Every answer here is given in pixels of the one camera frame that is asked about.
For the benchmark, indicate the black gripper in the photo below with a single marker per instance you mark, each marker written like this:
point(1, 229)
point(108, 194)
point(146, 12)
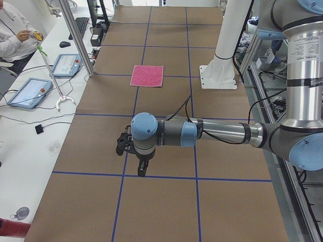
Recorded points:
point(143, 159)

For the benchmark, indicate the pink towel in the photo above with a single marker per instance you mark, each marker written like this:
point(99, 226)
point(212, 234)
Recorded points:
point(147, 76)

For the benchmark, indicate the reacher grabber tool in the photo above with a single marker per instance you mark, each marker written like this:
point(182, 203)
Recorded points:
point(62, 97)

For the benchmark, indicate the brown paper table cover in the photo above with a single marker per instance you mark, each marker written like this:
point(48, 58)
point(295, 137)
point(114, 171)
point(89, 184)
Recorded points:
point(211, 192)

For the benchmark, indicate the small black square device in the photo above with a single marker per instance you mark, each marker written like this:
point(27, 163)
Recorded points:
point(39, 129)

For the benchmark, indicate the far teach pendant tablet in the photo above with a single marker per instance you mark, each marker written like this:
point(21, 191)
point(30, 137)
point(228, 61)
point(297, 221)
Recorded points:
point(66, 65)

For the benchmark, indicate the teach pendant tablet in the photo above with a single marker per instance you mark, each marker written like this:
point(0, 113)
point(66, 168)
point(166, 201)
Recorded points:
point(31, 93)
point(66, 65)

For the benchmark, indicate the near teach pendant tablet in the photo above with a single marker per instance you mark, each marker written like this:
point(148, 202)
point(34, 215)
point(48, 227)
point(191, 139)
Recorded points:
point(31, 93)

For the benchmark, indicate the black box with label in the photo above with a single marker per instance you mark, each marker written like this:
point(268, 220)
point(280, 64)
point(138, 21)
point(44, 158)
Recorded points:
point(97, 36)

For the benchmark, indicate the black monitor stand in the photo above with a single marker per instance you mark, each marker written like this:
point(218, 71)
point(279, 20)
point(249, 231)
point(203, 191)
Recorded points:
point(98, 14)

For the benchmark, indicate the black computer mouse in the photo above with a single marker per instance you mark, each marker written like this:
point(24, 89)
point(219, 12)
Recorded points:
point(64, 44)

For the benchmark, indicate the red cylinder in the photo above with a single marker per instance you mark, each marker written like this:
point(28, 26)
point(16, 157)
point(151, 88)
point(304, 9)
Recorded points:
point(15, 229)

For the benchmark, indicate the black keyboard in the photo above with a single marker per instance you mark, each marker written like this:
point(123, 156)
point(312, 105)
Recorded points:
point(82, 23)

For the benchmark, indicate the seated person white shirt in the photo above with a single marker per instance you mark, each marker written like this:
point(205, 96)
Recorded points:
point(19, 40)

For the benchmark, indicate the aluminium frame post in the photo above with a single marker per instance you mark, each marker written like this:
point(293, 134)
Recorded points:
point(71, 24)

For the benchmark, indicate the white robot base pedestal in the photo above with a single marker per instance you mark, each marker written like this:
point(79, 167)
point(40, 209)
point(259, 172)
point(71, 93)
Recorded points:
point(219, 73)

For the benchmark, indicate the aluminium side frame rail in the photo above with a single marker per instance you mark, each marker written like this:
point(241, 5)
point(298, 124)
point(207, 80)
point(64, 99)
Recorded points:
point(299, 190)

